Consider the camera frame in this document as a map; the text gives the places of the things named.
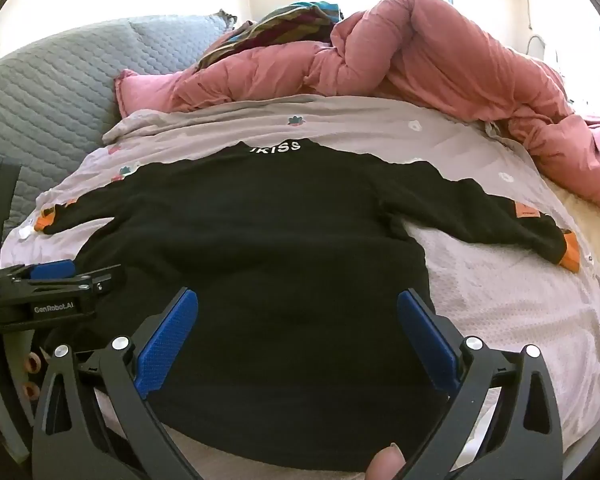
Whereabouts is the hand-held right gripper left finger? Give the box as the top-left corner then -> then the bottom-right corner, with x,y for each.
31,287 -> 203,480

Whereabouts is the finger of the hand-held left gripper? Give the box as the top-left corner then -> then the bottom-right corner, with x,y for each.
0,259 -> 77,283
27,264 -> 126,306

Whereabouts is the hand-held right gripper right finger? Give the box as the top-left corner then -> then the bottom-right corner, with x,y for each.
396,287 -> 565,480

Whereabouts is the black printed t-shirt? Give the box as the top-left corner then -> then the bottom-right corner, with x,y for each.
40,137 -> 581,473

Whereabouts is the person's left hand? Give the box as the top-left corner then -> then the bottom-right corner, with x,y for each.
21,349 -> 45,401

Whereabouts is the person's right hand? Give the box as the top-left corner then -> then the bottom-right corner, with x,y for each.
365,444 -> 407,480

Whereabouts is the beige printed blanket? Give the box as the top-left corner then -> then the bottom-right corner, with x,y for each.
0,92 -> 600,480

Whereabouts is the grey quilted headboard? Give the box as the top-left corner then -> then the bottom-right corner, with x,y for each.
0,10 -> 238,241

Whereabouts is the white fluffy bed sheet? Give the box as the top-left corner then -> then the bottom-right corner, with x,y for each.
545,175 -> 600,301

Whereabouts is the pink duvet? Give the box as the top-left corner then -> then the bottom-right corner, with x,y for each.
114,0 -> 600,211

